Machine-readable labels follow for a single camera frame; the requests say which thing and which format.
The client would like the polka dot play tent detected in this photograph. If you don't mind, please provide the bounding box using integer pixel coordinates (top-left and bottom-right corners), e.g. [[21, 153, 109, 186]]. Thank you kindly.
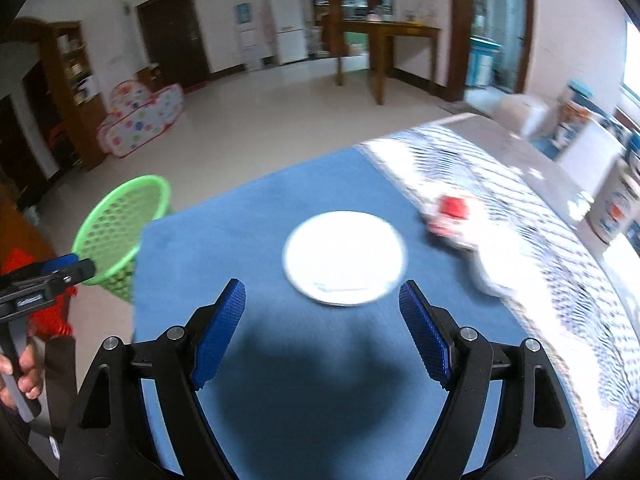
[[96, 79, 185, 159]]

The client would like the dark wooden door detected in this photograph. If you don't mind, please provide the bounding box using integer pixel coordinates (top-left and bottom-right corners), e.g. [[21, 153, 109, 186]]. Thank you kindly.
[[136, 0, 211, 92]]

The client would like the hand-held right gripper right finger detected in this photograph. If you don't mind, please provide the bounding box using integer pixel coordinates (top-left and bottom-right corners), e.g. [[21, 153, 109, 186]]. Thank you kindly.
[[398, 280, 583, 480]]

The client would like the dark wooden door frame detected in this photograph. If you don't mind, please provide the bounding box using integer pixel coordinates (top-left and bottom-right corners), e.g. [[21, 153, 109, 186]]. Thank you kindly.
[[446, 0, 536, 103]]

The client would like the blue cabinet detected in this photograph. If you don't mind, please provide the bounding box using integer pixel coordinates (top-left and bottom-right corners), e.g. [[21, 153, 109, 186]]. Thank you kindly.
[[467, 35, 501, 91]]

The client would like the red white crumpled wrapper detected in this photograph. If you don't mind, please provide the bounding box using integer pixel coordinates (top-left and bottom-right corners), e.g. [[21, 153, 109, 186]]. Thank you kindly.
[[424, 195, 481, 251]]

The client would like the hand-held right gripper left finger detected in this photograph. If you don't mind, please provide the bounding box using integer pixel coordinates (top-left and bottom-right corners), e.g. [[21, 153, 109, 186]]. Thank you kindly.
[[59, 278, 247, 480]]

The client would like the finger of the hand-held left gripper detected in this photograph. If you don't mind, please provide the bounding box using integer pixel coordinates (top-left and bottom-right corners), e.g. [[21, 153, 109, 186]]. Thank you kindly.
[[47, 258, 97, 292], [41, 254, 81, 275]]

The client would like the beige armchair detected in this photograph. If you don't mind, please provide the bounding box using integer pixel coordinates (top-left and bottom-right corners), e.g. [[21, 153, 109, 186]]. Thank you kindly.
[[492, 94, 556, 143]]

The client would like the person's left hand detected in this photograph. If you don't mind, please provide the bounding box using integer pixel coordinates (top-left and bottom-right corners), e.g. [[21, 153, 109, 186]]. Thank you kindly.
[[0, 332, 46, 411]]

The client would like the green plastic basket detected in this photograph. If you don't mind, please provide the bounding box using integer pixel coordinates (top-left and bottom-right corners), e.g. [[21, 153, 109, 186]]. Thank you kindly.
[[71, 175, 175, 305]]

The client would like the red plastic stool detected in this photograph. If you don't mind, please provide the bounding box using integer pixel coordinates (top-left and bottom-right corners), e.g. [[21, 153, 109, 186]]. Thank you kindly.
[[0, 247, 76, 341]]

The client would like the cream cartoon thermos bottle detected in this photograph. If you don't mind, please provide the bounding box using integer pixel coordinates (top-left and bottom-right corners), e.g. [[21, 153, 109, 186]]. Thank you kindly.
[[585, 157, 640, 246]]

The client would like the white water dispenser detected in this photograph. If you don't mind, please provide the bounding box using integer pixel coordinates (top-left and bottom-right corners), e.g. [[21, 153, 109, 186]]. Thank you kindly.
[[233, 3, 264, 72]]

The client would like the blue white box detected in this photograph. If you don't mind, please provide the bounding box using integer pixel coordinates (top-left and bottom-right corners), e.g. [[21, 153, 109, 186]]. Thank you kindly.
[[550, 80, 596, 156]]

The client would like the wooden side table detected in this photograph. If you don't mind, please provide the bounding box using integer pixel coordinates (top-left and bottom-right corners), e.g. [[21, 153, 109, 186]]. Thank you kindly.
[[336, 19, 442, 106]]

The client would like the grey star-print table cover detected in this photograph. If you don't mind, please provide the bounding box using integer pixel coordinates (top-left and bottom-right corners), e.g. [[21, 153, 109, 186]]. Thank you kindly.
[[440, 112, 640, 271]]

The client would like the wooden bookshelf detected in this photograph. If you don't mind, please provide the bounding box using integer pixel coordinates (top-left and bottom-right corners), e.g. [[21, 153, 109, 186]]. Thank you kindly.
[[40, 21, 108, 171]]

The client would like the white refrigerator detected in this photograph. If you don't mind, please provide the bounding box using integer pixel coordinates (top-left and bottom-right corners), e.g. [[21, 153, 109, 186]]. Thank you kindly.
[[267, 0, 308, 66]]

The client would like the window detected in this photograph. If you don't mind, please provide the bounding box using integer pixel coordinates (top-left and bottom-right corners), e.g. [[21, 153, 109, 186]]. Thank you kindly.
[[622, 20, 640, 121]]

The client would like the white square cushion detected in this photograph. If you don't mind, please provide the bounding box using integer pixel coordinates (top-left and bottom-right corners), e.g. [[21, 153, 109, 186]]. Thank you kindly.
[[557, 120, 626, 176]]

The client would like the wooden divider shelf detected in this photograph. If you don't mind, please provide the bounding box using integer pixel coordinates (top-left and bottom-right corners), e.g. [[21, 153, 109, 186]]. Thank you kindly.
[[307, 0, 396, 58]]

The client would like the white round plate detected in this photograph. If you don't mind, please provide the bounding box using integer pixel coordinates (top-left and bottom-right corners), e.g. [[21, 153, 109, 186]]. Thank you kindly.
[[283, 211, 407, 307]]

